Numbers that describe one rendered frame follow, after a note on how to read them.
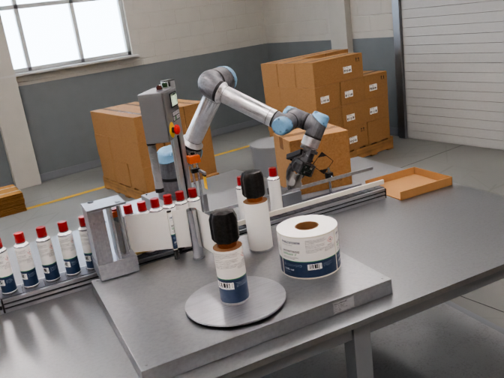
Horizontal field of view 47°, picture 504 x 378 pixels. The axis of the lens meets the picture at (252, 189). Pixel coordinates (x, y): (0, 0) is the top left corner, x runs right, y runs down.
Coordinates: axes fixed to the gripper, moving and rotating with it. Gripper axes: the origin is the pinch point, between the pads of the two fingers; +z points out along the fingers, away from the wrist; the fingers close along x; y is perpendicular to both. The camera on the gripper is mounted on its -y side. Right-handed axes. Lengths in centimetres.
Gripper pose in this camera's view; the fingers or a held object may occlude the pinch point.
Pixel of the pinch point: (289, 188)
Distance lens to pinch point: 256.1
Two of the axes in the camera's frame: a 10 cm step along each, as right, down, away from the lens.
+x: 8.3, 2.3, 5.1
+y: 4.3, 3.2, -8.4
